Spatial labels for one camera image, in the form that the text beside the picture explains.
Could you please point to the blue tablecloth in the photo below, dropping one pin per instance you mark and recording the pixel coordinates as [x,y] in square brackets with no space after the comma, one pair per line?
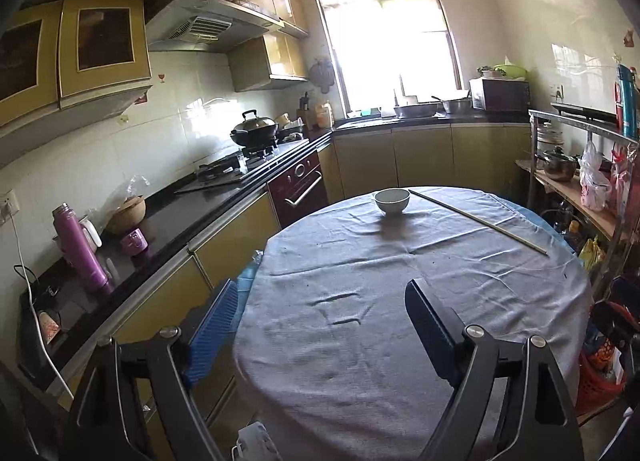
[545,226]

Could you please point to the brown clay pot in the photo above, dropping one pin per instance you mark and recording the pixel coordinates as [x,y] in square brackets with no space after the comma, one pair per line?
[126,215]

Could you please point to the stack of plates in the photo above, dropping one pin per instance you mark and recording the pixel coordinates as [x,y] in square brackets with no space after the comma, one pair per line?
[550,133]

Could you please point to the maroon oven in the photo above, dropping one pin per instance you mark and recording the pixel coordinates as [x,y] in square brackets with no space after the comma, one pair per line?
[297,188]

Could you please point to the white plastic bag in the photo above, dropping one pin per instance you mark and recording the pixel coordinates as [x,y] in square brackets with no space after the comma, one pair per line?
[595,181]

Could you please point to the wall socket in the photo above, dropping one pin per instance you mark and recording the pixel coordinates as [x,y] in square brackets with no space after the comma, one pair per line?
[7,205]
[557,91]

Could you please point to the red plastic bag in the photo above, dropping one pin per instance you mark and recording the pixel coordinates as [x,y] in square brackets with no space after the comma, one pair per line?
[625,176]

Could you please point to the yellow glass-door wall cabinet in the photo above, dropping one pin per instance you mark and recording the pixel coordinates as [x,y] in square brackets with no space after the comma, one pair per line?
[75,46]

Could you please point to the yellow base cabinet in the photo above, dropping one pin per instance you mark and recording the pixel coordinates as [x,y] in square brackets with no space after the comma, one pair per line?
[430,161]
[235,236]

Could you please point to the metal pot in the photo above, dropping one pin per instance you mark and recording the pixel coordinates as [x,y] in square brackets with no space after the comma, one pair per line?
[457,106]

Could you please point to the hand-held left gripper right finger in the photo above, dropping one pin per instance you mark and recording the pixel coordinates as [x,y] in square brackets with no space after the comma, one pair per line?
[431,328]

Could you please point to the knife block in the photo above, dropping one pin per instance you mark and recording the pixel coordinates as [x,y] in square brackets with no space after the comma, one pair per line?
[304,111]

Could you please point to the wooden chopsticks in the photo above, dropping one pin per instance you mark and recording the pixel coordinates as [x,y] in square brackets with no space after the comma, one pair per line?
[480,223]

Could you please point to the black countertop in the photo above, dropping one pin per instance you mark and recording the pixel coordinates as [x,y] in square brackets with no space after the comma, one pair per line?
[165,221]

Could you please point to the green plastic basin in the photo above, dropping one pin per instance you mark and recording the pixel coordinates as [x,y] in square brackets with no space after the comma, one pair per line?
[510,71]

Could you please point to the red plastic basket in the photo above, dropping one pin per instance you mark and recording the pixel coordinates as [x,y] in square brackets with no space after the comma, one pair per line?
[597,383]

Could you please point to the black appliance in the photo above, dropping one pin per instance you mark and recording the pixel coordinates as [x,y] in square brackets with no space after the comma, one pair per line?
[35,351]

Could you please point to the blue thermos bottle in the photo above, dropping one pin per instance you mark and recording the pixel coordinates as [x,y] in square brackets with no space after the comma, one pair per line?
[626,101]

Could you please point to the black wok with lid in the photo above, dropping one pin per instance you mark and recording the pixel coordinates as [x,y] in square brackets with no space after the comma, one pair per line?
[254,130]

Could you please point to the window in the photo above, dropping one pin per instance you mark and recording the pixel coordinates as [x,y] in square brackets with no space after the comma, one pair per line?
[385,36]

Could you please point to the black tray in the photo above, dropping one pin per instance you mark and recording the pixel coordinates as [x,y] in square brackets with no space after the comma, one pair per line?
[582,113]

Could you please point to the metal basin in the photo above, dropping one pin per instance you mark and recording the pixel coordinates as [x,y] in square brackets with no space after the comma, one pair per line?
[417,110]

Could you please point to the steel pot with lid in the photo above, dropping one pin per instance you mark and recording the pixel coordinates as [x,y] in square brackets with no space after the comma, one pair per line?
[557,166]

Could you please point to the black gas stove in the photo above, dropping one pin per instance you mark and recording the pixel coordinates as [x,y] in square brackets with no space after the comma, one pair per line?
[235,166]

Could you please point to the clear plastic bag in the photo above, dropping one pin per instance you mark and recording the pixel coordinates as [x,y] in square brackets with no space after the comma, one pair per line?
[135,187]

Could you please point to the plastic bottle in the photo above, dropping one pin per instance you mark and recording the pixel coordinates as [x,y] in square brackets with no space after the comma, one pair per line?
[570,231]

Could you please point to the small pink cup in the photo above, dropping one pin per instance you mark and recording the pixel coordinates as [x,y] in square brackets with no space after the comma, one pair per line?
[134,242]

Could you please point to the white bowl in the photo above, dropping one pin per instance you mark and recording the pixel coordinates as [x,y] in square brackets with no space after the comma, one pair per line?
[392,202]

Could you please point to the microwave oven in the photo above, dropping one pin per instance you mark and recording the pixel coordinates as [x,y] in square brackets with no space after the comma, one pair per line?
[500,95]

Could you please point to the yellow bag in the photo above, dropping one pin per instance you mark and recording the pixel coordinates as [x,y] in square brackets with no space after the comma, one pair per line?
[591,253]

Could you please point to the white plastic object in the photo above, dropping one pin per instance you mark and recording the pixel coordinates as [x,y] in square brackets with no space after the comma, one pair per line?
[255,443]

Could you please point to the range hood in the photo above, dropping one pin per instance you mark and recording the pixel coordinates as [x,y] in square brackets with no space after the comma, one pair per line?
[210,23]

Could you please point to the metal storage rack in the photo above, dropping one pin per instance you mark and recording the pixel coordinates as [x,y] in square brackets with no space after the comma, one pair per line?
[580,191]

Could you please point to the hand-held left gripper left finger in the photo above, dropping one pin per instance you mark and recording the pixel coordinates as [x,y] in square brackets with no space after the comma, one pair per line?
[215,328]

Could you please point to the grey tablecloth round table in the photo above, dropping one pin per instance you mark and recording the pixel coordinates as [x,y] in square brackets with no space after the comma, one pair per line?
[375,301]

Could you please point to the purple thermos flask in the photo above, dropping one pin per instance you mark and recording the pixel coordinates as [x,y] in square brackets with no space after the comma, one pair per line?
[80,246]

